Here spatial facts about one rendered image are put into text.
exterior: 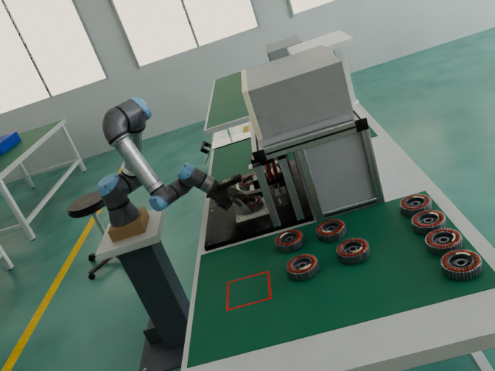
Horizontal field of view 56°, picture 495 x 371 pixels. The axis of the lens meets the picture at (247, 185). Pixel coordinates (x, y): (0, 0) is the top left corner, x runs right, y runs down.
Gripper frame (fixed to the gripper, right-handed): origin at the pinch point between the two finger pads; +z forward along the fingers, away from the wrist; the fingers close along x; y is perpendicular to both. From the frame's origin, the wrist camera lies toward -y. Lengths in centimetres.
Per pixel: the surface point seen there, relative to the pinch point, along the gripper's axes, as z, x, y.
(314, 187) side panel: 9.6, 21.9, -28.8
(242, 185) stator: -3.5, -19.5, 1.7
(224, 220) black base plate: -6.5, 1.5, 12.7
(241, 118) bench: 1, -157, 7
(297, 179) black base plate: 16.2, -17.6, -16.0
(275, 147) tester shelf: -12.9, 21.9, -33.7
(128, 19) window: -145, -472, 52
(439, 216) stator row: 42, 47, -51
